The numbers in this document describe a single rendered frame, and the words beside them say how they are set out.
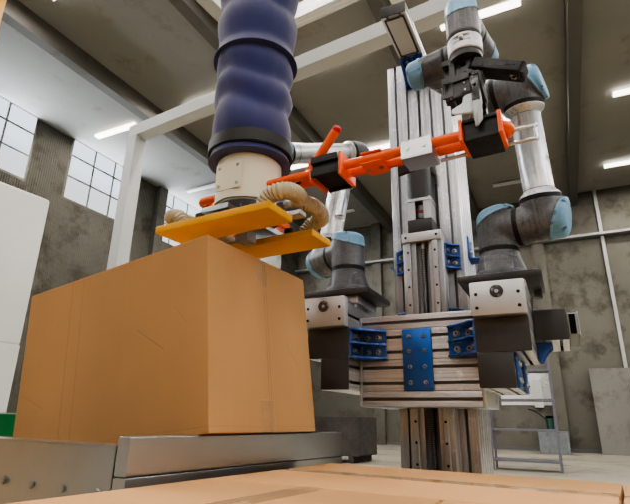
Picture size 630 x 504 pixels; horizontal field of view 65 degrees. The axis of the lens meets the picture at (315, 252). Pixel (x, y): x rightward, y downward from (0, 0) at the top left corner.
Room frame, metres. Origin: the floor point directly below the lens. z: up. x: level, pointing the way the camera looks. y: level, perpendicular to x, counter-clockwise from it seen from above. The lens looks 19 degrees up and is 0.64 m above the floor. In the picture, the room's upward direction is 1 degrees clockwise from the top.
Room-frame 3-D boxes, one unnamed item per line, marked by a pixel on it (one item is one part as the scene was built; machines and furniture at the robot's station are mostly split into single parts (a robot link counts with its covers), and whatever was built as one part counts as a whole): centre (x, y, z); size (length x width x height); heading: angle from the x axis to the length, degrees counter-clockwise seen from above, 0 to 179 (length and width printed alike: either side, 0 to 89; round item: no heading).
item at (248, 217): (1.09, 0.22, 1.09); 0.34 x 0.10 x 0.05; 60
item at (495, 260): (1.41, -0.56, 1.09); 0.15 x 0.15 x 0.10
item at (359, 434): (8.84, -0.50, 0.35); 1.02 x 0.83 x 0.69; 64
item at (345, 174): (1.05, -0.04, 1.20); 0.10 x 0.08 x 0.06; 150
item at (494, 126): (0.87, -0.34, 1.20); 0.08 x 0.07 x 0.05; 60
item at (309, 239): (1.26, 0.13, 1.09); 0.34 x 0.10 x 0.05; 60
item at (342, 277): (1.63, -0.12, 1.09); 0.15 x 0.15 x 0.10
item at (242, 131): (1.18, 0.18, 1.31); 0.23 x 0.23 x 0.04
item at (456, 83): (0.90, -0.32, 1.35); 0.09 x 0.08 x 0.12; 61
